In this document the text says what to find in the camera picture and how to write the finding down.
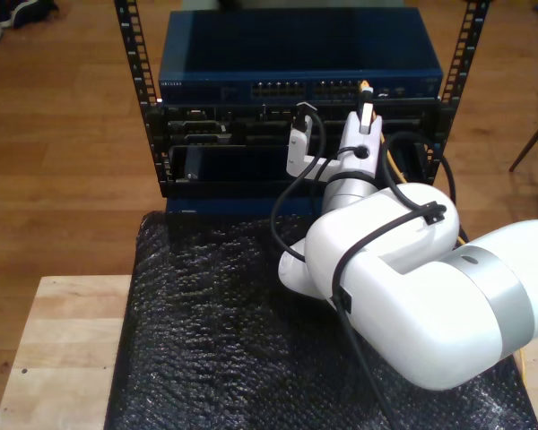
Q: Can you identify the yellow network cable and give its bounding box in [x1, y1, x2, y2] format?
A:
[356, 79, 529, 389]

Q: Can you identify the black rack server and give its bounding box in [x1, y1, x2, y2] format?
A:
[160, 103, 440, 147]

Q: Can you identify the black rack tray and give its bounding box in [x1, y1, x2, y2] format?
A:
[161, 143, 431, 200]

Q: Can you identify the blue rack platform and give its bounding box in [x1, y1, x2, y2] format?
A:
[164, 196, 326, 216]

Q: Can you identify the brown wooden chair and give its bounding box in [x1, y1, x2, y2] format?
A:
[508, 107, 538, 216]

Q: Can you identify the black bubble mat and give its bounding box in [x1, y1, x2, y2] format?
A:
[103, 208, 538, 430]

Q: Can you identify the black sneaker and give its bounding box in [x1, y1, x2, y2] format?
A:
[0, 0, 59, 29]

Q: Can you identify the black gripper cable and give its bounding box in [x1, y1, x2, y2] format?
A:
[321, 145, 377, 181]

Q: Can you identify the blue network switch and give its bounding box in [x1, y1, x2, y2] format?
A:
[157, 7, 445, 103]

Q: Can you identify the black rack frame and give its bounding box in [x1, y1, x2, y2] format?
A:
[113, 0, 492, 201]

